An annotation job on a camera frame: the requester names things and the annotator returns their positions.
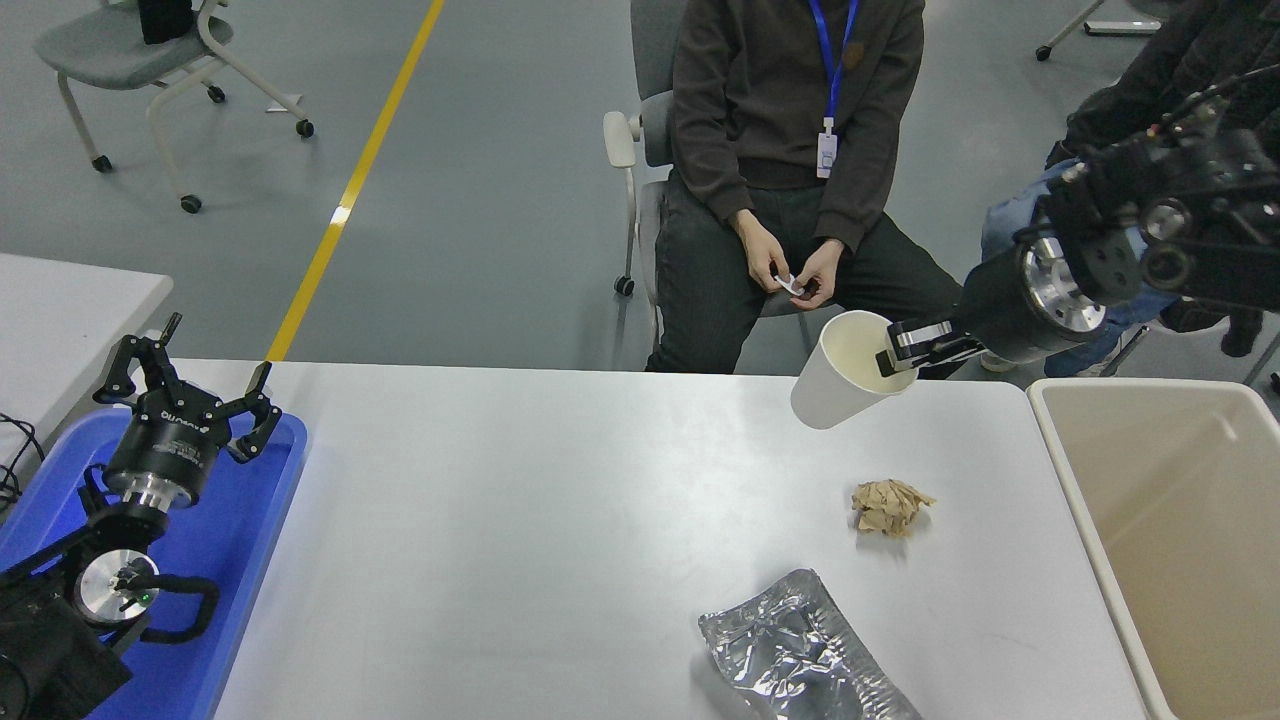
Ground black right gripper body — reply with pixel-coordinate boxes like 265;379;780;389
954;248;1073;366

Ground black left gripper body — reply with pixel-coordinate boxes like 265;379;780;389
104;385;232;491

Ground white paper cup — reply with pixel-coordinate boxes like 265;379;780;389
790;310;921;431

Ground silver foil tray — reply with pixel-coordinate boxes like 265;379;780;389
697;569;926;720

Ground person's left hand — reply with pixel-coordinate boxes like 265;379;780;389
790;238;849;310

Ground person's right hand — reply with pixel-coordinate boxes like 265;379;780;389
732;209;794;294

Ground white side table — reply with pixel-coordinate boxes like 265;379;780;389
0;252;174;471

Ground grey chair with metal legs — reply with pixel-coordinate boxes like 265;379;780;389
1100;322;1280;389

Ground blue plastic tray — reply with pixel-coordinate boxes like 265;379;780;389
0;410;309;720

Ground crumpled tan paper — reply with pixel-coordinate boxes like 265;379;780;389
851;478;937;541

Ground yellow floor tape line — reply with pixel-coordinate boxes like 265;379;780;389
264;0;448;363

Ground large pale plastic bin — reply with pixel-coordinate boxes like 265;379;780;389
1028;377;1280;720

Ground person in blue jeans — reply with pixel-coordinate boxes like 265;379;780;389
980;0;1280;377

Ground wheeled chair with white legs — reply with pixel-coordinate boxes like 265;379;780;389
1036;0;1171;63

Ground grey wheeled chair with bag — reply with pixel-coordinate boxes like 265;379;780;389
35;0;316;215

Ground grey chair with white armrest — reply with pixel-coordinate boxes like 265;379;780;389
603;0;816;357

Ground black bag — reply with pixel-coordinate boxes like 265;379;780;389
138;0;198;46

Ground thin black cable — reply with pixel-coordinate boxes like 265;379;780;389
0;413;47;517

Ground blue lanyard with badge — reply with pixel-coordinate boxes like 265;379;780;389
807;0;862;181

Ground person with blue lanyard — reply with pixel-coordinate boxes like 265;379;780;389
645;0;966;377

